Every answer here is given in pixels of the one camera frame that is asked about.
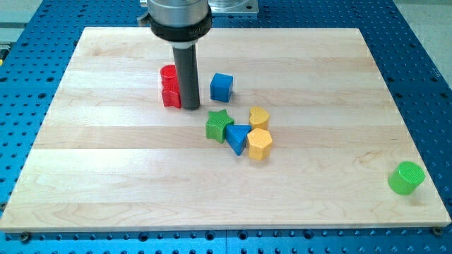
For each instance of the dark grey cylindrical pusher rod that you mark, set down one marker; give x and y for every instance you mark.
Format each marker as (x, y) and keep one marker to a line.
(187, 75)

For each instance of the blue cube block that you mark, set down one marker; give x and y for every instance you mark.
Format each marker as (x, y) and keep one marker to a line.
(221, 87)

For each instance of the yellow heart block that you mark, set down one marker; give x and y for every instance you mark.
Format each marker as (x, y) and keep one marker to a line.
(258, 118)

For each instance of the red cylinder block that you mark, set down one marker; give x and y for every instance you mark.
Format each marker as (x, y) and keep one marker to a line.
(168, 75)

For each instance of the red star block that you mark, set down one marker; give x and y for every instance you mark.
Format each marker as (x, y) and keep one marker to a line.
(171, 97)

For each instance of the green star block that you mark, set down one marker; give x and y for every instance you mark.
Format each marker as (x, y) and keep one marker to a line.
(216, 125)

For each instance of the blue triangle block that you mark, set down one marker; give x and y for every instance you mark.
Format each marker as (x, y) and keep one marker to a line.
(236, 136)

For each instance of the yellow hexagon block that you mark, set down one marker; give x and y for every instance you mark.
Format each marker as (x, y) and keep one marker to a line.
(260, 143)

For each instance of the light wooden board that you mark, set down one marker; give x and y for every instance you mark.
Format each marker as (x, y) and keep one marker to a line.
(110, 157)

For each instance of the green cylinder block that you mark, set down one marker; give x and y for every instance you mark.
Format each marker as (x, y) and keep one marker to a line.
(406, 177)

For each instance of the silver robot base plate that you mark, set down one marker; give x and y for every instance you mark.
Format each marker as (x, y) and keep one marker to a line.
(234, 7)

